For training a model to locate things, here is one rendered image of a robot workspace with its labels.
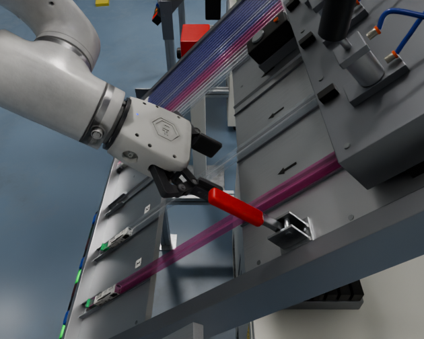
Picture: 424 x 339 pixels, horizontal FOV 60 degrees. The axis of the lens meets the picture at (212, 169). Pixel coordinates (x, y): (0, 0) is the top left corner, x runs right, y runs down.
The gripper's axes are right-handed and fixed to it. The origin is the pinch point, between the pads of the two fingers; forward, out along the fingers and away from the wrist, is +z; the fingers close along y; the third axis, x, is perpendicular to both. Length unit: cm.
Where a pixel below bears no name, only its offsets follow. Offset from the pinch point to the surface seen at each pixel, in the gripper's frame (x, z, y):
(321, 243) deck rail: -14.3, 2.2, -19.9
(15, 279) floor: 124, -11, 33
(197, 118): 47, 25, 83
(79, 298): 32.1, -6.4, -9.3
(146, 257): 15.5, -1.8, -7.7
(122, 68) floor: 116, 0, 198
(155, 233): 13.9, -1.5, -4.0
